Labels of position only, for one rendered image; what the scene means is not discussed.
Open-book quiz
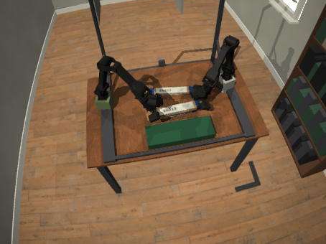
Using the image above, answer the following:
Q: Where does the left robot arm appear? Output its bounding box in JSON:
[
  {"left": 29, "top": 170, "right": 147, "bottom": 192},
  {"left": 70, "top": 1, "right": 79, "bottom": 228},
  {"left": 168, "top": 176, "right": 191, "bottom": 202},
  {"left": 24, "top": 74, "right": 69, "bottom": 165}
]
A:
[{"left": 190, "top": 35, "right": 240, "bottom": 100}]

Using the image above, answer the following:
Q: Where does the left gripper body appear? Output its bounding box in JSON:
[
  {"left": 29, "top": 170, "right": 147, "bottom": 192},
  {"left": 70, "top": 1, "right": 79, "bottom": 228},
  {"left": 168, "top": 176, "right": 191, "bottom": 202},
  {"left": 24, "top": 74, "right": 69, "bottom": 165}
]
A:
[{"left": 192, "top": 85, "right": 211, "bottom": 110}]

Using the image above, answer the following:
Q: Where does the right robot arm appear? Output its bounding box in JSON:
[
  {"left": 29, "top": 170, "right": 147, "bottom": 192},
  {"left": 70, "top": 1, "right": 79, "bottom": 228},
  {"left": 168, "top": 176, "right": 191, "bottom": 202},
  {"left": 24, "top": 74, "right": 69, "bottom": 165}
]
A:
[{"left": 94, "top": 55, "right": 163, "bottom": 108}]

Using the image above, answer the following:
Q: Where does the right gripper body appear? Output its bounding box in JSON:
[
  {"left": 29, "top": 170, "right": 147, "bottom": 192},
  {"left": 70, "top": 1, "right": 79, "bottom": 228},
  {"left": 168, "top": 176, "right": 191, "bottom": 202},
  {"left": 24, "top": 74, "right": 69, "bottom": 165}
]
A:
[{"left": 143, "top": 105, "right": 160, "bottom": 123}]

